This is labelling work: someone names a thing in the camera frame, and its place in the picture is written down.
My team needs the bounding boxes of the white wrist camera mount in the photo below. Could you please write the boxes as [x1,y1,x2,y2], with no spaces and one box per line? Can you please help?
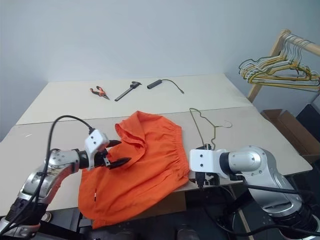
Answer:
[189,148,222,174]
[84,128,110,171]

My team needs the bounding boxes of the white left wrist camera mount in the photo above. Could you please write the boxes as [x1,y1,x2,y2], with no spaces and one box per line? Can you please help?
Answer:
[84,128,110,171]

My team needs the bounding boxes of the black bar tool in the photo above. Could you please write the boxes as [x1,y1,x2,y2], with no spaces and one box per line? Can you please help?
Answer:
[114,80,143,102]

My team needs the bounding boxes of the bunch of wire hangers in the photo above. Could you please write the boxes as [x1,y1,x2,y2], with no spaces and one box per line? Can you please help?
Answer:
[246,37,320,85]

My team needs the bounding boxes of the white shoe toe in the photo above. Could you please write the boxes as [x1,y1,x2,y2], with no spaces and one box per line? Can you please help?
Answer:
[40,211,53,223]

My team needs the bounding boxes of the wooden clothes rack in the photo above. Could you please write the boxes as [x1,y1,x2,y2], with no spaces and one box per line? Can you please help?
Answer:
[246,29,320,103]

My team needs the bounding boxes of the orange black pliers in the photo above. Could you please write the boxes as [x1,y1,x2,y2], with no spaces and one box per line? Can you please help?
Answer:
[89,85,111,101]

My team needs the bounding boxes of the olive green wire hanger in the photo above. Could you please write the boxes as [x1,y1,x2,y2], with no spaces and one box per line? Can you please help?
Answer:
[189,107,232,151]

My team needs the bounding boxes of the white wire hanger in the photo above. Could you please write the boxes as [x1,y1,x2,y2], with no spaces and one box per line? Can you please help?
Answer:
[239,34,313,81]

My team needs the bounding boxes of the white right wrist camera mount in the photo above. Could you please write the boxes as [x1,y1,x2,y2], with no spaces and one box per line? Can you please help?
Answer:
[189,148,222,174]

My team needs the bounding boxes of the bunch of clothes hangers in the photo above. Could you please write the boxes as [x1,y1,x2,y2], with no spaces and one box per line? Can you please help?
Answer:
[238,56,320,93]

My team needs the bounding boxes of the black adapter with cable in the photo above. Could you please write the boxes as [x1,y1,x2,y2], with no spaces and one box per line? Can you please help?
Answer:
[146,78,186,96]

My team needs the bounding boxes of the black box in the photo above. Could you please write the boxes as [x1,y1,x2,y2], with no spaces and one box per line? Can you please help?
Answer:
[294,103,320,141]

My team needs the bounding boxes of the orange shorts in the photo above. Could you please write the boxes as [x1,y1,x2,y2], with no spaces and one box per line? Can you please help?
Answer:
[77,110,190,230]

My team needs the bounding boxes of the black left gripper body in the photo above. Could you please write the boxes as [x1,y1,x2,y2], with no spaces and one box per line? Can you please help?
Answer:
[93,148,112,169]

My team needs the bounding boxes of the light wooden table leg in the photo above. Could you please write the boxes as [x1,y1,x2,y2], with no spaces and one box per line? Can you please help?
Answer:
[236,208,252,240]

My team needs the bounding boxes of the brown cardboard box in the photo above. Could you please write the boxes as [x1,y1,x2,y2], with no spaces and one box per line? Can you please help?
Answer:
[260,108,320,165]

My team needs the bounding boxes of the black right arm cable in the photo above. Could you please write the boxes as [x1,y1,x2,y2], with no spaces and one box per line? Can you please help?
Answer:
[229,173,320,201]

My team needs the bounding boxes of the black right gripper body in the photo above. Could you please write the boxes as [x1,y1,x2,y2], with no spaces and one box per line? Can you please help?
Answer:
[194,171,221,189]

